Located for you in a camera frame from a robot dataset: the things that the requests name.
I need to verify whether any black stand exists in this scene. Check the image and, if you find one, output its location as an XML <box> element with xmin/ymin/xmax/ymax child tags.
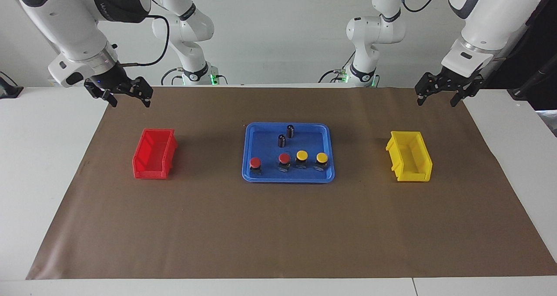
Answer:
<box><xmin>508</xmin><ymin>65</ymin><xmax>557</xmax><ymax>101</ymax></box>

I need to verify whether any black base cable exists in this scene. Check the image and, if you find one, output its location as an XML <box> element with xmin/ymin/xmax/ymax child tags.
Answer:
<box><xmin>160</xmin><ymin>67</ymin><xmax>229</xmax><ymax>86</ymax></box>
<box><xmin>318</xmin><ymin>52</ymin><xmax>355</xmax><ymax>84</ymax></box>

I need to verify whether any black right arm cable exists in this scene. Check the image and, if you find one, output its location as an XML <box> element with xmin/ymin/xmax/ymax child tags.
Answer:
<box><xmin>117</xmin><ymin>14</ymin><xmax>170</xmax><ymax>67</ymax></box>

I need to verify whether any red plastic bin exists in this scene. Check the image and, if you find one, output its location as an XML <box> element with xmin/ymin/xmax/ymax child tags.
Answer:
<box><xmin>132</xmin><ymin>128</ymin><xmax>178</xmax><ymax>180</ymax></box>

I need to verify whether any brown paper mat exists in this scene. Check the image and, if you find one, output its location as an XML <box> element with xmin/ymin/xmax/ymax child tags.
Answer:
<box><xmin>26</xmin><ymin>86</ymin><xmax>557</xmax><ymax>280</ymax></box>

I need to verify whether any black right base cable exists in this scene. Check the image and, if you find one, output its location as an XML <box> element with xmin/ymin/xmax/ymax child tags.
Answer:
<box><xmin>160</xmin><ymin>67</ymin><xmax>229</xmax><ymax>86</ymax></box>

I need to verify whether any yellow plastic bin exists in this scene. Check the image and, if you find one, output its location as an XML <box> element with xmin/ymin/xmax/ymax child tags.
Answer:
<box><xmin>385</xmin><ymin>131</ymin><xmax>433</xmax><ymax>182</ymax></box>

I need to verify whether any blue plastic tray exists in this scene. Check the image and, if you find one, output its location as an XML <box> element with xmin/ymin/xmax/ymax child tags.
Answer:
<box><xmin>242</xmin><ymin>122</ymin><xmax>336</xmax><ymax>183</ymax></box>

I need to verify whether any black background panel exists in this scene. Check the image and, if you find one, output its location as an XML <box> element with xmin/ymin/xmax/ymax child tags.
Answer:
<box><xmin>496</xmin><ymin>0</ymin><xmax>557</xmax><ymax>110</ymax></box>

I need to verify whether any black device at table edge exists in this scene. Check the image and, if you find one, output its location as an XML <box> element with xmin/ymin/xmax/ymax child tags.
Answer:
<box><xmin>0</xmin><ymin>71</ymin><xmax>24</xmax><ymax>99</ymax></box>

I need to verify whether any black left base cable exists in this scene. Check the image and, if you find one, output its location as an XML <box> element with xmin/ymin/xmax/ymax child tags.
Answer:
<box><xmin>318</xmin><ymin>52</ymin><xmax>355</xmax><ymax>84</ymax></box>

